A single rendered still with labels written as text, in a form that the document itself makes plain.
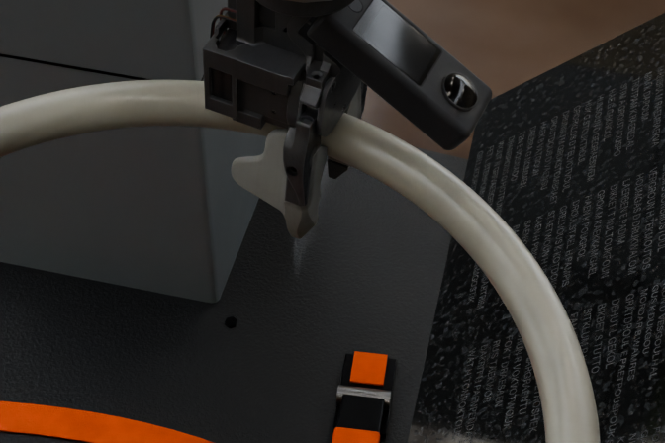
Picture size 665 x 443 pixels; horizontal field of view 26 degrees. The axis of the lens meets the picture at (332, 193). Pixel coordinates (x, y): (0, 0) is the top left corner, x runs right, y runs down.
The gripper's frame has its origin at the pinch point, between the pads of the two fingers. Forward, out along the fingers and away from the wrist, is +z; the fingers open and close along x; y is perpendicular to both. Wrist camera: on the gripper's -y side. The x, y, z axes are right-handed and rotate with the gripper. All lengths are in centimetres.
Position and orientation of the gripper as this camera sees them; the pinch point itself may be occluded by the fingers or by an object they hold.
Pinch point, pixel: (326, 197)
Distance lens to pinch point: 98.1
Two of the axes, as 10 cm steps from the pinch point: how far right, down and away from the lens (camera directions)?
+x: -4.1, 6.8, -6.1
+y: -9.1, -3.3, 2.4
